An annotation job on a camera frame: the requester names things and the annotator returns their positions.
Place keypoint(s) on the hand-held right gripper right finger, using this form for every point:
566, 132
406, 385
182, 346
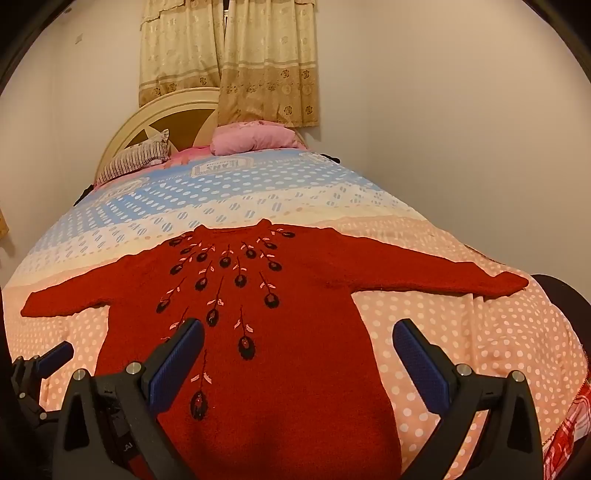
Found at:
418, 357

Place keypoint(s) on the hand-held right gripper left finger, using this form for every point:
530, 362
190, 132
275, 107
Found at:
178, 355

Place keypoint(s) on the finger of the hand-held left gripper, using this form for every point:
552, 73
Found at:
56, 357

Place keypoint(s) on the red knitted sweater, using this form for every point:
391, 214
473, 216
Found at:
300, 369

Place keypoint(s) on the polka dot bedsheet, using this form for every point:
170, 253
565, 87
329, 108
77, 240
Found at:
461, 332

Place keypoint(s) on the yellow cloth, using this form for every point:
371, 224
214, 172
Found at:
2, 224

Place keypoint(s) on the dark brown furniture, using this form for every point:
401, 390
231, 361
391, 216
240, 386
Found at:
565, 307

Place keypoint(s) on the red and white patterned cloth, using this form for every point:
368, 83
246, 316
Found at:
570, 438

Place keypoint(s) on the pink cloth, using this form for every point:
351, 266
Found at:
191, 153

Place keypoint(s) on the striped pillow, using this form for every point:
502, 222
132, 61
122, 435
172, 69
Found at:
134, 157

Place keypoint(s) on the pink pillow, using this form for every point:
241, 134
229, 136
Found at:
251, 138

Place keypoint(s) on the cream wooden headboard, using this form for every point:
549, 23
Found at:
159, 117

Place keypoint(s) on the beige patterned curtain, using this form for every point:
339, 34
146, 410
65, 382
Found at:
178, 46
272, 60

